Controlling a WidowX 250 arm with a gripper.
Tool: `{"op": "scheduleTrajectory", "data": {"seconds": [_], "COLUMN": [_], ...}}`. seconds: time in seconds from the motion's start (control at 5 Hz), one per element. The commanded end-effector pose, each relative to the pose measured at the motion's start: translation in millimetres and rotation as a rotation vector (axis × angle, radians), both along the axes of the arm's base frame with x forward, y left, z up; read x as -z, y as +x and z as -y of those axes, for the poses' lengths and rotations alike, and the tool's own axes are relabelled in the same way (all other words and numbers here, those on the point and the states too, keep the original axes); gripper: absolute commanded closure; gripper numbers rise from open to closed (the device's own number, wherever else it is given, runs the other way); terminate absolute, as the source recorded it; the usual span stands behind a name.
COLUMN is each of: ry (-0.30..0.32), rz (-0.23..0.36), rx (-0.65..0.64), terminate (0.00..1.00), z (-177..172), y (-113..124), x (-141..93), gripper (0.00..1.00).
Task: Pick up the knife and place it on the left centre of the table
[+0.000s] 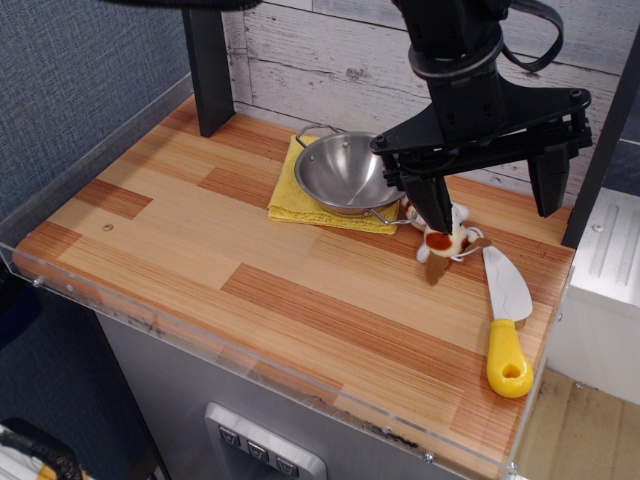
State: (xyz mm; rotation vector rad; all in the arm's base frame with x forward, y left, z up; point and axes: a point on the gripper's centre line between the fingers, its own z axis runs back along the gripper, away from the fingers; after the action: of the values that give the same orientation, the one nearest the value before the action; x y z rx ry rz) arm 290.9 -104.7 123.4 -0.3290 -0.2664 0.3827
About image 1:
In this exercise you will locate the brown white plush dog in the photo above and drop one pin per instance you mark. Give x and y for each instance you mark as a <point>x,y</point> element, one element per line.
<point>439,249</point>

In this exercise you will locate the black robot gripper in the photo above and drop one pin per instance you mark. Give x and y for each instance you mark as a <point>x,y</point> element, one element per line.
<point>481,121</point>

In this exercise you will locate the white ridged side counter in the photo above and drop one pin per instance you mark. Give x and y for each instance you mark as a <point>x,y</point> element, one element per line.
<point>596,339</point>

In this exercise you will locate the dark left shelf post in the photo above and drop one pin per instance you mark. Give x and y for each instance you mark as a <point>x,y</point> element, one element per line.
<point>206,45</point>

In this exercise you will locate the yellow folded cloth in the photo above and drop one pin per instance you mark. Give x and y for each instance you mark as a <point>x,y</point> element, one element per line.
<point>289,203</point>

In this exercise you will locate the stainless steel bowl with handles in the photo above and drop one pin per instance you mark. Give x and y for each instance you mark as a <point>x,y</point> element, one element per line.
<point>341,172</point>

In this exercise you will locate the dark shelf post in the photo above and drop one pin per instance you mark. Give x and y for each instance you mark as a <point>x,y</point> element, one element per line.
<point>611,133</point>
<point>206,45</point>

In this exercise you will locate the yellow handled white toy knife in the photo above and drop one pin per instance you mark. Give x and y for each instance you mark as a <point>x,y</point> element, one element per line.
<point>509,372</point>

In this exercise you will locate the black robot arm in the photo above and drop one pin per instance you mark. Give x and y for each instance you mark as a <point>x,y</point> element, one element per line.
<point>453,39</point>

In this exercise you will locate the silver dispenser button panel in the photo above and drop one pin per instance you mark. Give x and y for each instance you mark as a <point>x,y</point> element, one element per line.
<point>247,450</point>

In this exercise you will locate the silver toy fridge cabinet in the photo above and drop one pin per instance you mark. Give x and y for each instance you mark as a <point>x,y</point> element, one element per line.
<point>172,382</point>

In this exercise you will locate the dark right shelf post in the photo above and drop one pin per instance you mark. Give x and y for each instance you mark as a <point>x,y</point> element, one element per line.
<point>611,133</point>

